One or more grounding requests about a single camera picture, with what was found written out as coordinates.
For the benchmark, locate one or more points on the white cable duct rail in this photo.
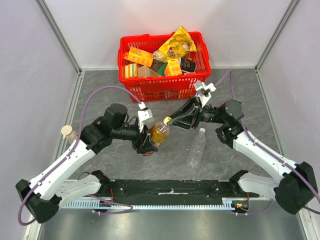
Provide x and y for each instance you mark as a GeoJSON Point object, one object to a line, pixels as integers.
{"type": "Point", "coordinates": [93, 203]}

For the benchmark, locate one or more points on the yellow tea bottle red label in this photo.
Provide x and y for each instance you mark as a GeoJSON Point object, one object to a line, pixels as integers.
{"type": "Point", "coordinates": [160, 131]}

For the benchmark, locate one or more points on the orange box right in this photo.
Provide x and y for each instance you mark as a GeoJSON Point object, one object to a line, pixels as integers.
{"type": "Point", "coordinates": [173, 68]}

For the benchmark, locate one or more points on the empty clear plastic bottle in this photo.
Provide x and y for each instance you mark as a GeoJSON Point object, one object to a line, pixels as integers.
{"type": "Point", "coordinates": [197, 149]}

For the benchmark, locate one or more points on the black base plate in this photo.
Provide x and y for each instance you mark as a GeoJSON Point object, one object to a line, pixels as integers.
{"type": "Point", "coordinates": [172, 192]}

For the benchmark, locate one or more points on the red plastic shopping basket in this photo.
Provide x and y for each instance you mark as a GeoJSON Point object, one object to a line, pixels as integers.
{"type": "Point", "coordinates": [150, 83]}

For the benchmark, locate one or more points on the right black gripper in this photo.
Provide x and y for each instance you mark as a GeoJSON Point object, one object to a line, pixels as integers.
{"type": "Point", "coordinates": [196, 114]}

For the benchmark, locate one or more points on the clear wrapped snack pack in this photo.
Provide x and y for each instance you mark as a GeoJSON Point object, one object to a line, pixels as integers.
{"type": "Point", "coordinates": [159, 56]}

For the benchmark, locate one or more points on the orange box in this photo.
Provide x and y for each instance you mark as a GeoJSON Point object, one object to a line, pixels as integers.
{"type": "Point", "coordinates": [173, 68]}
{"type": "Point", "coordinates": [139, 56]}

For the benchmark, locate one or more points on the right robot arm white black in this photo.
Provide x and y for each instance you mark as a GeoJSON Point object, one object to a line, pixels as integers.
{"type": "Point", "coordinates": [292, 185]}

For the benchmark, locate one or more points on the green package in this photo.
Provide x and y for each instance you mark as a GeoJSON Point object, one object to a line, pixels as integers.
{"type": "Point", "coordinates": [161, 70]}

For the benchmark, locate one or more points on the orange box left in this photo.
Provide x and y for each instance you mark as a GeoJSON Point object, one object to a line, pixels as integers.
{"type": "Point", "coordinates": [139, 56]}

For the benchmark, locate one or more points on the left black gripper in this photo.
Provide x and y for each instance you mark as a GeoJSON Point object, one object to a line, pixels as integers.
{"type": "Point", "coordinates": [146, 146]}

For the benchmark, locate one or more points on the striped sponge pack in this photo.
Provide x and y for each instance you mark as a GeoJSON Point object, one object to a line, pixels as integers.
{"type": "Point", "coordinates": [130, 70]}

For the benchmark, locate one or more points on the wooden block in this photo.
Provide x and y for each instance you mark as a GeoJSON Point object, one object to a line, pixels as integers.
{"type": "Point", "coordinates": [145, 72]}

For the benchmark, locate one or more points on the beige bottle round cap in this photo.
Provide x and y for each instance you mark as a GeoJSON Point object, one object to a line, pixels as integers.
{"type": "Point", "coordinates": [68, 133]}

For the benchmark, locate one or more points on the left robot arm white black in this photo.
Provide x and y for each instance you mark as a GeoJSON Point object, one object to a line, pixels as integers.
{"type": "Point", "coordinates": [46, 193]}

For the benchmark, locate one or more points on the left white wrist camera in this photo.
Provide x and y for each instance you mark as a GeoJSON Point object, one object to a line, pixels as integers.
{"type": "Point", "coordinates": [145, 116]}

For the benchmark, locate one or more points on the yellow snack bag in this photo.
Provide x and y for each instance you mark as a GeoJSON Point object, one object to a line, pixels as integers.
{"type": "Point", "coordinates": [178, 45]}

